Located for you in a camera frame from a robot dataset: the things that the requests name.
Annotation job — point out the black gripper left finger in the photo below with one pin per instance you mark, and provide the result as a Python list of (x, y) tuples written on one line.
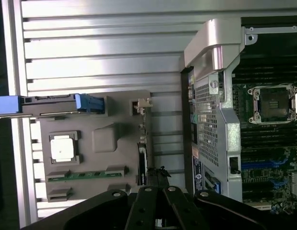
[(141, 210)]

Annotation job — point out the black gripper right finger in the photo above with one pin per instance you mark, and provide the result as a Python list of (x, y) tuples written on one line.
[(184, 210)]

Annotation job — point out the blue expansion slot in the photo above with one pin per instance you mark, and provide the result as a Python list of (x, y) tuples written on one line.
[(261, 165)]

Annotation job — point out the green ram stick on rack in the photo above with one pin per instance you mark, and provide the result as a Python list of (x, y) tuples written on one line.
[(86, 175)]

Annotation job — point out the grey parts rack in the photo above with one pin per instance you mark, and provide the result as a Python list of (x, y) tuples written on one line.
[(102, 155)]

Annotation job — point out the green motherboard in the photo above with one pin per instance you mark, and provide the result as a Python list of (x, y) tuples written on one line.
[(258, 172)]

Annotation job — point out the black and silver pc case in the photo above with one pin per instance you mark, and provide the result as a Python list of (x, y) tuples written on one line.
[(210, 119)]

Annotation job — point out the silver cpu chip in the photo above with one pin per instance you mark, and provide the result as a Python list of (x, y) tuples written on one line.
[(62, 148)]

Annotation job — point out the hard disk in blue caddy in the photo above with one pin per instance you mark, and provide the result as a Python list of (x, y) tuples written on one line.
[(50, 106)]

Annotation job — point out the cpu socket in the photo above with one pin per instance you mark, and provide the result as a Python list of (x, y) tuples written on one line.
[(273, 103)]

